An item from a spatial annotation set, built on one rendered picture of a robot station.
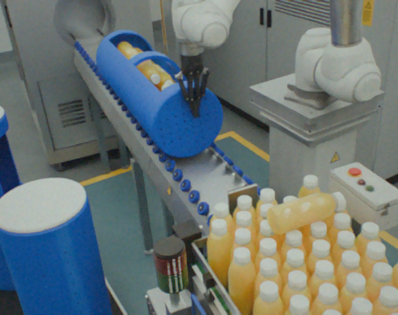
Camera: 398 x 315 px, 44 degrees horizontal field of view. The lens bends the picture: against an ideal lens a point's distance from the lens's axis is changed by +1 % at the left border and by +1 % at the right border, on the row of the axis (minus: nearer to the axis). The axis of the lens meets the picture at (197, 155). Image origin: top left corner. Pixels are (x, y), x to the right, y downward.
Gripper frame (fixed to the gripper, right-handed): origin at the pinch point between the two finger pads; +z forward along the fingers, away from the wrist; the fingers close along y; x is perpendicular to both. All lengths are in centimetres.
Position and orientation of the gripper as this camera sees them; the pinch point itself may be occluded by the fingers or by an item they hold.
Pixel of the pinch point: (194, 107)
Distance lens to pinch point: 176.6
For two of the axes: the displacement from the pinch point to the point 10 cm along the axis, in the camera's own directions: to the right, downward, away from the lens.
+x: -4.0, -4.4, 8.1
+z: 0.6, 8.6, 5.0
